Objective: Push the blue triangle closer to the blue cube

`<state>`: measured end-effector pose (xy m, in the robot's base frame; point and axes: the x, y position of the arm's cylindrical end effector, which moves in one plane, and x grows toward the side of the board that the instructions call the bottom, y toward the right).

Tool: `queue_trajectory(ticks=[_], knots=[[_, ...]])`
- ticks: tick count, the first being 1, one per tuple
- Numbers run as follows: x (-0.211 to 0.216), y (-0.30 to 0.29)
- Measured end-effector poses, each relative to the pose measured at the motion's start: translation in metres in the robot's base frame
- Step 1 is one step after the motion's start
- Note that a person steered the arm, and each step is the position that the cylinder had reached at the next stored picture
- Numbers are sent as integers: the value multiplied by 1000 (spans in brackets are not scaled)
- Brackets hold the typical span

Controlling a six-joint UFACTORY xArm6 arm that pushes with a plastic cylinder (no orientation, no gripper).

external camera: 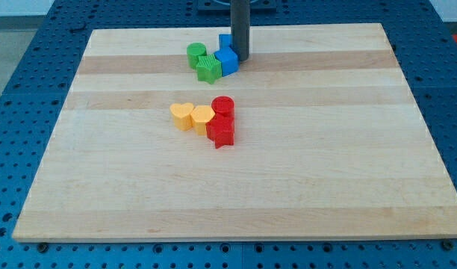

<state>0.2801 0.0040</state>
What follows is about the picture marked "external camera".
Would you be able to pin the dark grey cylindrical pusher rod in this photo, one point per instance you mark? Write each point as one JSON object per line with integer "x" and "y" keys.
{"x": 240, "y": 26}

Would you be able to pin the blue triangle block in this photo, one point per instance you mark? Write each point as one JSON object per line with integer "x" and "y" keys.
{"x": 224, "y": 41}

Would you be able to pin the blue cube block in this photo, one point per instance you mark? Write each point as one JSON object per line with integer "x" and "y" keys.
{"x": 229, "y": 60}

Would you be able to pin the green cylinder block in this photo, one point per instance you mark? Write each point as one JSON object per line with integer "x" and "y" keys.
{"x": 194, "y": 51}

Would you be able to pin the green star block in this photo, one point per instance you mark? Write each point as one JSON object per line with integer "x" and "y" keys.
{"x": 208, "y": 69}

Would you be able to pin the red cylinder block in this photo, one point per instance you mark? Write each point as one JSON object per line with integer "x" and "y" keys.
{"x": 223, "y": 106}

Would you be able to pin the yellow hexagon block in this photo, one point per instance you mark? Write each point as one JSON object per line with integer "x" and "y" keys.
{"x": 201, "y": 115}

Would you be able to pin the yellow heart block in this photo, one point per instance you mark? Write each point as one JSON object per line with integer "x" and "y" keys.
{"x": 181, "y": 115}

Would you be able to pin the red star block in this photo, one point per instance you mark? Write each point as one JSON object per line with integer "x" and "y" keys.
{"x": 220, "y": 130}

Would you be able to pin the light wooden board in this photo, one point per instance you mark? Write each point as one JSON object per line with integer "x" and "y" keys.
{"x": 329, "y": 144}

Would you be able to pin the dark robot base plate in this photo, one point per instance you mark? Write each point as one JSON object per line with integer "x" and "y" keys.
{"x": 218, "y": 6}

